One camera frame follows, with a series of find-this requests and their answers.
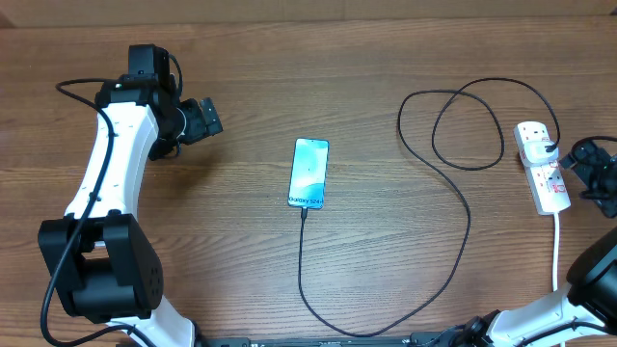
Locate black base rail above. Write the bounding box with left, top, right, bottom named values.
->
left=196, top=329, right=458, bottom=347

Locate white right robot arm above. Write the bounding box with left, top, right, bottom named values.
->
left=450, top=136, right=616, bottom=347

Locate white power strip cord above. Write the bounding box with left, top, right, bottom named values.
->
left=550, top=212, right=563, bottom=293

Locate black USB charging cable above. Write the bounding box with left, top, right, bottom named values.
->
left=297, top=76, right=562, bottom=338

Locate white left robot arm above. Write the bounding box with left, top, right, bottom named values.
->
left=38, top=67, right=222, bottom=346

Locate Samsung Galaxy smartphone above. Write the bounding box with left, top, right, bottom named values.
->
left=287, top=138, right=330, bottom=209

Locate white charger plug adapter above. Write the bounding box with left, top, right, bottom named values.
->
left=520, top=141, right=559, bottom=168

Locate white power strip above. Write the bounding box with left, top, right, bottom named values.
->
left=513, top=121, right=571, bottom=215

